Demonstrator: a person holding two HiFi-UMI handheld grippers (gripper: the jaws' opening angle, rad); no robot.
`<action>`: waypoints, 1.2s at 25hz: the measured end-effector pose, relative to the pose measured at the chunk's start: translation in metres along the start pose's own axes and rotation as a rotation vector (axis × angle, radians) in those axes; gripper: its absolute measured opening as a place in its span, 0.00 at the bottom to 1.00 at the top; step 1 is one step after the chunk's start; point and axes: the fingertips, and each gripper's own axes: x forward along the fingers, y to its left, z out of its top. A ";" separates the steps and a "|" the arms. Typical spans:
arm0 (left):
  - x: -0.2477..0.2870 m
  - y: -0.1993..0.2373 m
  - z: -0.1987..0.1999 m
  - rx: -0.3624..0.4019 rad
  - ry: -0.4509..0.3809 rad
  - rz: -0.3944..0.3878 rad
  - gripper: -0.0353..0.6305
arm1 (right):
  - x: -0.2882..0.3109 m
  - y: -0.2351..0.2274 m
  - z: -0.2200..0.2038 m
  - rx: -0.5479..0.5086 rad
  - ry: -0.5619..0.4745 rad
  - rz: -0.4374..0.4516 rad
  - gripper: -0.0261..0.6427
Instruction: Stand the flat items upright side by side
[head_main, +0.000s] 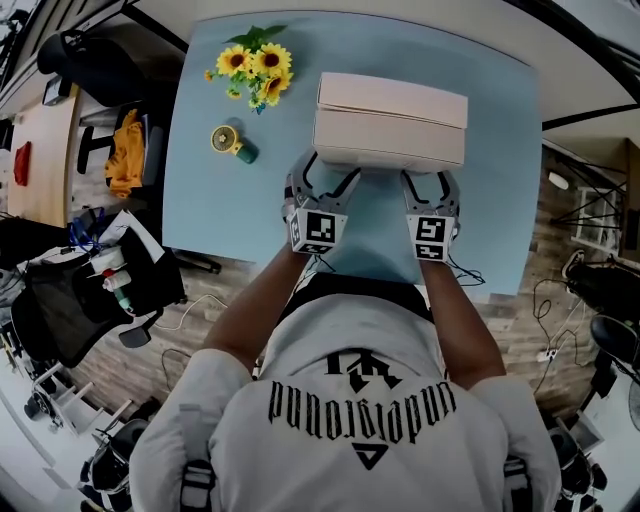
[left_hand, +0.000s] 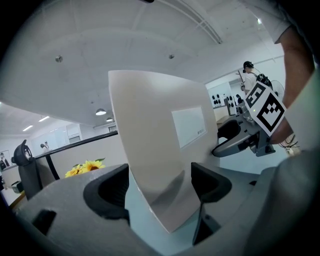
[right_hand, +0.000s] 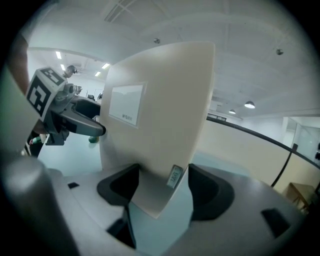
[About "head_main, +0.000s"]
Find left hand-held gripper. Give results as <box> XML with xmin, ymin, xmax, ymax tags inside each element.
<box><xmin>282</xmin><ymin>149</ymin><xmax>363</xmax><ymax>255</ymax></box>

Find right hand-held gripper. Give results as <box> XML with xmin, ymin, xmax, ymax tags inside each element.
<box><xmin>399</xmin><ymin>169</ymin><xmax>463</xmax><ymax>262</ymax></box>

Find beige box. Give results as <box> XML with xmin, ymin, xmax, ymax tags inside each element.
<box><xmin>312</xmin><ymin>108</ymin><xmax>467</xmax><ymax>174</ymax></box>
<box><xmin>315</xmin><ymin>71</ymin><xmax>470</xmax><ymax>129</ymax></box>

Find person's right forearm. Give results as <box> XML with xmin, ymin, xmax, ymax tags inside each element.
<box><xmin>418</xmin><ymin>257</ymin><xmax>507</xmax><ymax>391</ymax></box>

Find person's left forearm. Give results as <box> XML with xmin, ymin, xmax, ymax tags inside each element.
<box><xmin>202</xmin><ymin>244</ymin><xmax>306</xmax><ymax>372</ymax></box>

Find yellow green handheld fan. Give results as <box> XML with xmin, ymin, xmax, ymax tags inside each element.
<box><xmin>209</xmin><ymin>124</ymin><xmax>260</xmax><ymax>165</ymax></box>

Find person's black trousers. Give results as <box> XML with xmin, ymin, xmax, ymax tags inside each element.
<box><xmin>287</xmin><ymin>272</ymin><xmax>436</xmax><ymax>326</ymax></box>

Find potted yellow sunflower bouquet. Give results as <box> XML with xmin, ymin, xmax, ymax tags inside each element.
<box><xmin>203</xmin><ymin>24</ymin><xmax>295</xmax><ymax>115</ymax></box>

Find black tripod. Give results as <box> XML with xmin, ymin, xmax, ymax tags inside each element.
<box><xmin>544</xmin><ymin>144</ymin><xmax>629</xmax><ymax>231</ymax></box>

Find white rack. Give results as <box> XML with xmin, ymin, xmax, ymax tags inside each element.
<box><xmin>574</xmin><ymin>184</ymin><xmax>629</xmax><ymax>246</ymax></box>

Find beige office partition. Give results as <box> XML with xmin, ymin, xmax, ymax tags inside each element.
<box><xmin>124</xmin><ymin>0</ymin><xmax>640</xmax><ymax>132</ymax></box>

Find white paper sheet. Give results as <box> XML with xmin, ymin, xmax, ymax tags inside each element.
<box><xmin>94</xmin><ymin>209</ymin><xmax>165</xmax><ymax>264</ymax></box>

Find orange cloth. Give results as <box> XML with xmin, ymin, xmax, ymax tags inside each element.
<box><xmin>103</xmin><ymin>108</ymin><xmax>146</xmax><ymax>200</ymax></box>

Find white bottle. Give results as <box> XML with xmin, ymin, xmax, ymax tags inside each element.
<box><xmin>102</xmin><ymin>269</ymin><xmax>132</xmax><ymax>292</ymax></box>

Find white red toy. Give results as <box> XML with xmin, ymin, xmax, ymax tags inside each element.
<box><xmin>89</xmin><ymin>244</ymin><xmax>126</xmax><ymax>274</ymax></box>

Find black round stool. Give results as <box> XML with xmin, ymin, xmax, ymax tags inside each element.
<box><xmin>589</xmin><ymin>314</ymin><xmax>640</xmax><ymax>366</ymax></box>

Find person's white printed t-shirt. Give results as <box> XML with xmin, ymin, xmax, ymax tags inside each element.
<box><xmin>128</xmin><ymin>293</ymin><xmax>561</xmax><ymax>512</ymax></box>

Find light wooden desk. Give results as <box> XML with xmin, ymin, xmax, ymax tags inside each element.
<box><xmin>7</xmin><ymin>84</ymin><xmax>81</xmax><ymax>229</ymax></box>

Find black mesh office chair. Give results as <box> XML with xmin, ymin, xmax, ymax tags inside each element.
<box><xmin>9</xmin><ymin>219</ymin><xmax>189</xmax><ymax>369</ymax></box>

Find red cloth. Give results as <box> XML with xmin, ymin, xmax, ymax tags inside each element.
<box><xmin>13</xmin><ymin>141</ymin><xmax>33</xmax><ymax>187</ymax></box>

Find white floor cable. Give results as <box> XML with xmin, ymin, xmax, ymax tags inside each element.
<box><xmin>154</xmin><ymin>293</ymin><xmax>229</xmax><ymax>331</ymax></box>

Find blue lanyard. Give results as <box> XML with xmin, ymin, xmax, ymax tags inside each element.
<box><xmin>68</xmin><ymin>214</ymin><xmax>104</xmax><ymax>251</ymax></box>

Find grey backpack strap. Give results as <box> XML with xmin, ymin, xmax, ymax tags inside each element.
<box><xmin>179</xmin><ymin>404</ymin><xmax>217</xmax><ymax>512</ymax></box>
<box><xmin>502</xmin><ymin>454</ymin><xmax>531</xmax><ymax>512</ymax></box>

